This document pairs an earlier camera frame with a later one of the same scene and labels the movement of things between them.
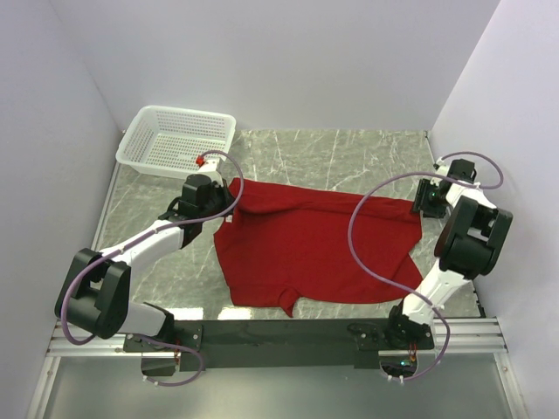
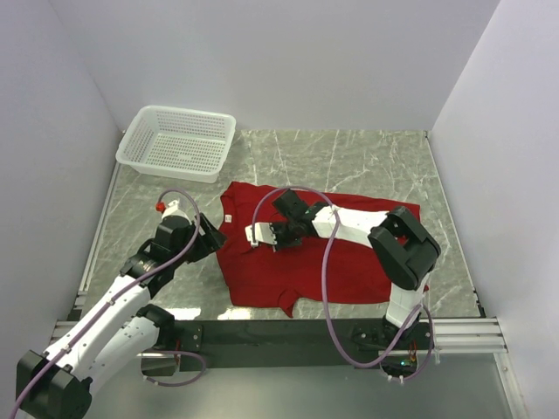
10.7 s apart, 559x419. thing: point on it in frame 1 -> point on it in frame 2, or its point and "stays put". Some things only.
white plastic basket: [167, 140] stays put
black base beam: [283, 344] stays put
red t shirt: [283, 245] stays put
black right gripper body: [428, 200] -> [286, 235]
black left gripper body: [219, 201] -> [204, 244]
